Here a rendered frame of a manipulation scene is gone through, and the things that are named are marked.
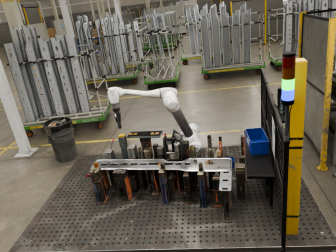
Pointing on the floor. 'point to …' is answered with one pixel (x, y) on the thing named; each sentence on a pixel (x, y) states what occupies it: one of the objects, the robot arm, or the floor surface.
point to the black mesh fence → (282, 169)
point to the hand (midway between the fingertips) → (119, 125)
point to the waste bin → (61, 138)
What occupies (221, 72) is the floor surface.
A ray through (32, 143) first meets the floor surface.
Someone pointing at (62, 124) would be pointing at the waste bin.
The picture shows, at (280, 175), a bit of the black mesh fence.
